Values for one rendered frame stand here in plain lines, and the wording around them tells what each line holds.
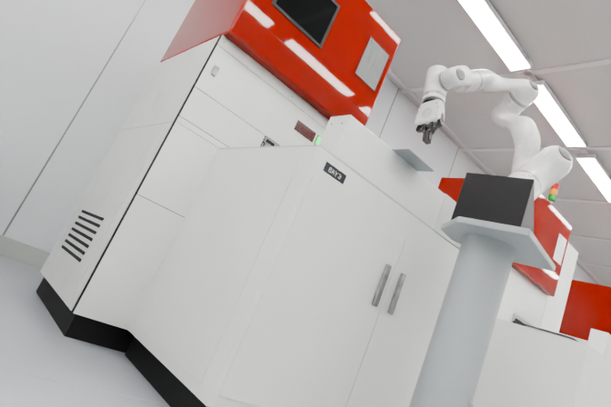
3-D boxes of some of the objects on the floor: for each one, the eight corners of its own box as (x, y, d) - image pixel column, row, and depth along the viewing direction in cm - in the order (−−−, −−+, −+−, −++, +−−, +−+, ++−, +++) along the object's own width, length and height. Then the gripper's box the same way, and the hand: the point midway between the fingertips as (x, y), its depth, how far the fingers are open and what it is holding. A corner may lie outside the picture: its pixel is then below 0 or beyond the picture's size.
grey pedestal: (568, 595, 116) (633, 288, 138) (521, 631, 87) (613, 234, 108) (397, 481, 152) (469, 251, 173) (322, 480, 122) (421, 203, 143)
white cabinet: (115, 352, 159) (217, 148, 180) (306, 404, 213) (368, 243, 234) (192, 443, 109) (322, 144, 130) (417, 481, 162) (484, 265, 183)
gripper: (455, 102, 172) (450, 143, 164) (421, 112, 182) (415, 151, 175) (445, 91, 167) (439, 133, 160) (411, 102, 178) (403, 141, 171)
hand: (426, 137), depth 168 cm, fingers closed
